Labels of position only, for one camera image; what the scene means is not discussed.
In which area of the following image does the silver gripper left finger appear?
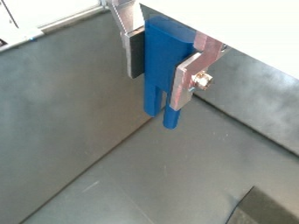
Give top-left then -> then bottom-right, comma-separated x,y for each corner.
107,0 -> 145,79

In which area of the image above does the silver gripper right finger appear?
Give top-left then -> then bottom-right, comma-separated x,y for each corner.
171,31 -> 229,111

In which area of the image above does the blue two-legged peg block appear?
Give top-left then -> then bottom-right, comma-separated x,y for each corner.
144,16 -> 195,130

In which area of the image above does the dark grey curved block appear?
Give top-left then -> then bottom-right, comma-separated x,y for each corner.
225,186 -> 299,224

